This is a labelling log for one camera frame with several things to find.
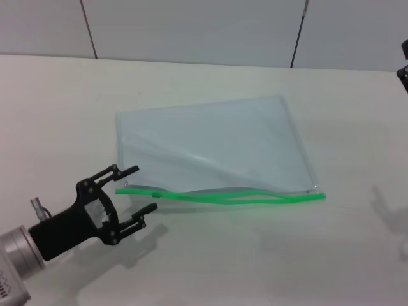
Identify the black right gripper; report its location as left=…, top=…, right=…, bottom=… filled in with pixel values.
left=396, top=39, right=408, bottom=94

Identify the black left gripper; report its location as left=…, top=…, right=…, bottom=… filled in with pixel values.
left=28, top=164, right=159, bottom=263

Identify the clear green-zip document bag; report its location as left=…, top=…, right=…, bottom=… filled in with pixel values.
left=114, top=94, right=328, bottom=207

